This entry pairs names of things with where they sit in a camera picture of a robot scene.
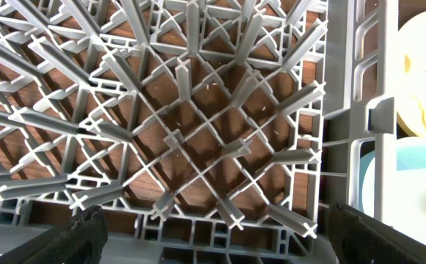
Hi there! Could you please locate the white cup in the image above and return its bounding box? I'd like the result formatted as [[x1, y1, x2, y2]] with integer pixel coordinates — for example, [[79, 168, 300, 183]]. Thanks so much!
[[384, 165, 426, 245]]

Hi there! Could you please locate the grey plastic dishwasher rack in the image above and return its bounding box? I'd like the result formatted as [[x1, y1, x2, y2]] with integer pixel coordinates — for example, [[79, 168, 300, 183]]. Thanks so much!
[[0, 1, 398, 263]]

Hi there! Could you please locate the yellow round plate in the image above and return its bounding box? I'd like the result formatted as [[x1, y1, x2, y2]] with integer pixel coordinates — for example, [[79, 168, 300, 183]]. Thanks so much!
[[396, 11, 426, 138]]

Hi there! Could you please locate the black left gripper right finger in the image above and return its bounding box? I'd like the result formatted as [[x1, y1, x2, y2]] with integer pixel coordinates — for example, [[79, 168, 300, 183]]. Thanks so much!
[[327, 202, 426, 264]]

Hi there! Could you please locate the light blue bowl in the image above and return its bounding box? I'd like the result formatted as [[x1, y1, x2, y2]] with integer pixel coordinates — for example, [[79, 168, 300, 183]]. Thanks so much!
[[359, 137, 426, 216]]

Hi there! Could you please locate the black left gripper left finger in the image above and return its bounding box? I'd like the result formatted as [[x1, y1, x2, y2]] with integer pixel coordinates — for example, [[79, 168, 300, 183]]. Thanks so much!
[[0, 205, 108, 264]]

